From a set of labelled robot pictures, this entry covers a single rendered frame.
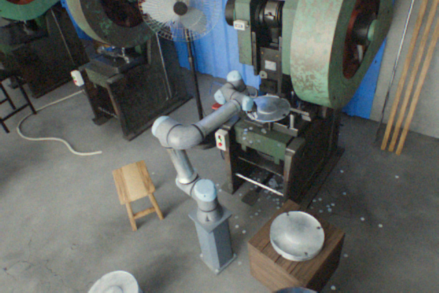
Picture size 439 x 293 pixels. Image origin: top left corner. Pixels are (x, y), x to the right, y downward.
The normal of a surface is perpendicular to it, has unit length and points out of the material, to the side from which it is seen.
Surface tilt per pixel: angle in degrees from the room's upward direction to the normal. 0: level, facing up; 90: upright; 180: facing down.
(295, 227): 0
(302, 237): 0
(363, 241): 0
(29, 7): 90
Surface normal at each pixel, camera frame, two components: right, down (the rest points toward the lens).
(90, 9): 0.78, 0.32
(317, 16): -0.58, 0.14
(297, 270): -0.10, -0.79
